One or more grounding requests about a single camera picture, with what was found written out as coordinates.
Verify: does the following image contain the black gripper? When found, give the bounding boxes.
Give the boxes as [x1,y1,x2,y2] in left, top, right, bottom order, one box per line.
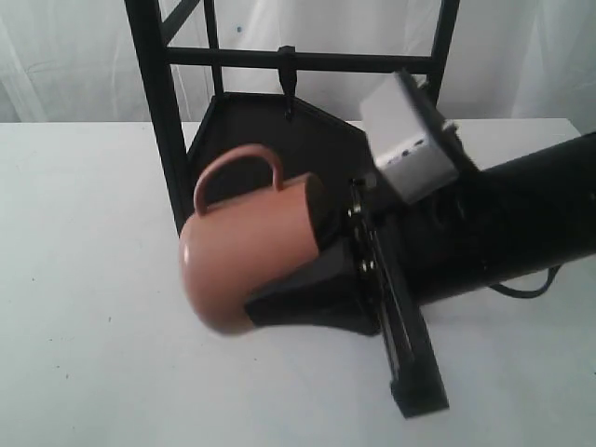
[245,174,449,418]

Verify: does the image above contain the pink ceramic mug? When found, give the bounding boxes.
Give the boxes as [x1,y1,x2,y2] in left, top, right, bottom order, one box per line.
[179,144,322,335]

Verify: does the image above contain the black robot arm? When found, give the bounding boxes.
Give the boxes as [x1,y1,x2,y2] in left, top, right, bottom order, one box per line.
[246,134,595,418]

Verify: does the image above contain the black metal shelf rack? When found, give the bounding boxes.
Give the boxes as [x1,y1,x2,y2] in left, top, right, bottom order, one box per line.
[126,1,459,226]

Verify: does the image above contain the white background curtain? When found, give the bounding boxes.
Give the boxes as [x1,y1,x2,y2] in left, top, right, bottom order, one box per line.
[1,1,595,132]

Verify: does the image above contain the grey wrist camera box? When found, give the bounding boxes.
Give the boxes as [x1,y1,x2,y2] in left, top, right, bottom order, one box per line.
[359,70,459,205]

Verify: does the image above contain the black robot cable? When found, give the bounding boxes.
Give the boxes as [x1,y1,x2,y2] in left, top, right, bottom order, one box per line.
[488,264,562,299]

